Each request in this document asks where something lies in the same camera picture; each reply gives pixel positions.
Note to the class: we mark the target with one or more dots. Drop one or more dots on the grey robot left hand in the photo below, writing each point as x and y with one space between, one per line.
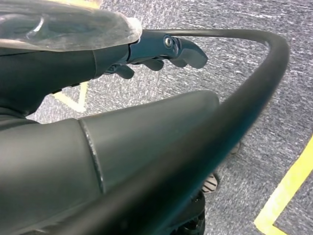
48 162

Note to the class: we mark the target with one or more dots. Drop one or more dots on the yellow floor tape line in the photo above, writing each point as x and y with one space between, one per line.
81 100

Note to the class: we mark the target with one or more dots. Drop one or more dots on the clear plastic cover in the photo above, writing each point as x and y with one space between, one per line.
61 29

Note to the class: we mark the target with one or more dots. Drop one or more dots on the black robot leg joint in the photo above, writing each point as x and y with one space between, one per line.
193 217

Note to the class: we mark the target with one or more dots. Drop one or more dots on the ribbed grey robot foot pad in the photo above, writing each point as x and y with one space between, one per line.
210 183
235 149

